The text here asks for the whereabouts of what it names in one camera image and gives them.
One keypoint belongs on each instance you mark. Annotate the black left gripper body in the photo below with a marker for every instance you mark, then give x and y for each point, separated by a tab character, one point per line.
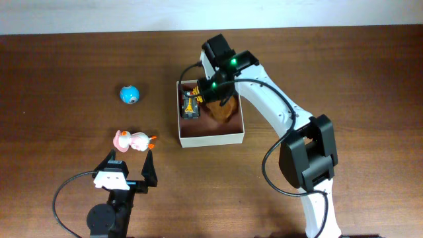
136	184

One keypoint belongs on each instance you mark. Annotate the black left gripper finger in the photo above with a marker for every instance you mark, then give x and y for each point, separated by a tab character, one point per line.
110	157
148	170

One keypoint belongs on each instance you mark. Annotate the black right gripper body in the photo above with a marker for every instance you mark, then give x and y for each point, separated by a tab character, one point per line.
215	96

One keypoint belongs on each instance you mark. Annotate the white pink duck toy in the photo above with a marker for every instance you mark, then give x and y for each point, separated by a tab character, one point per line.
123	140

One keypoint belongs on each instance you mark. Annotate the brown plush bear toy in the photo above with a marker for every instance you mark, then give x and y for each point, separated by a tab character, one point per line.
223	114

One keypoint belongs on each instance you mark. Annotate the grey orange toy car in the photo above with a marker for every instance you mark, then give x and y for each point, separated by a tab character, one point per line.
189	108

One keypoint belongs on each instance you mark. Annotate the white cardboard box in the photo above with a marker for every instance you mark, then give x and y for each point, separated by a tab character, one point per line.
205	130

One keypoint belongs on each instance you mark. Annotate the blue ball toy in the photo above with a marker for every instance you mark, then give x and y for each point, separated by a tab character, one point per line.
129	94

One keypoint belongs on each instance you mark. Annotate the yellow round fan toy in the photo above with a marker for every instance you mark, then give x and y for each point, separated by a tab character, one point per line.
197	94

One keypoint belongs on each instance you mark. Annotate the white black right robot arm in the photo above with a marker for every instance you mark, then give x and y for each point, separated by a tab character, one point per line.
307	144

